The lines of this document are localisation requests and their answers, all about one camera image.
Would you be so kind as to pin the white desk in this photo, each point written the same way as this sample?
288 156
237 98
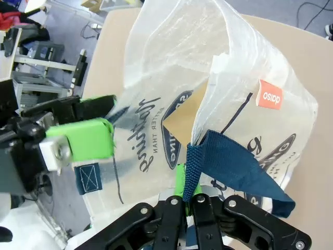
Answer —
9 57

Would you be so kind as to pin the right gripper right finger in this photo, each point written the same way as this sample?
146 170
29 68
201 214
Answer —
247 226

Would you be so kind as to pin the white metal frame bar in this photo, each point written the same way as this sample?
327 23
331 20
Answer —
44 63

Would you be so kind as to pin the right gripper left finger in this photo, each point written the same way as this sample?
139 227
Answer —
145 226

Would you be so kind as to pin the black white sneaker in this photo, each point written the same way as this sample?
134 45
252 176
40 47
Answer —
330 31

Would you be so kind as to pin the red cloth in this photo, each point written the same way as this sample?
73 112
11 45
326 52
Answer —
10 17

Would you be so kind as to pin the black white clamp device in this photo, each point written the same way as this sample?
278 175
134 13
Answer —
80 69

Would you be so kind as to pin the translucent white shopping bag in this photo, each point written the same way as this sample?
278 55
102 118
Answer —
171 57

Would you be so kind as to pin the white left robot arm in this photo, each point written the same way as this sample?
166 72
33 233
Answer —
13 234

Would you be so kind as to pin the grey equipment box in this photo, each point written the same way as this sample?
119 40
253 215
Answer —
48 50

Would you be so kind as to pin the black garment pile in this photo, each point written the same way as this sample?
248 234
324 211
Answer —
33 30

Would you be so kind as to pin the aluminium frame stand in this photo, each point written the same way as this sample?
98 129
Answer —
39 86

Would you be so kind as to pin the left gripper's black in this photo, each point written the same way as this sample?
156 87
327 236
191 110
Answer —
18 145

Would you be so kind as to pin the brown cardboard box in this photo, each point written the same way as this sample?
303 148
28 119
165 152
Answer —
89 4

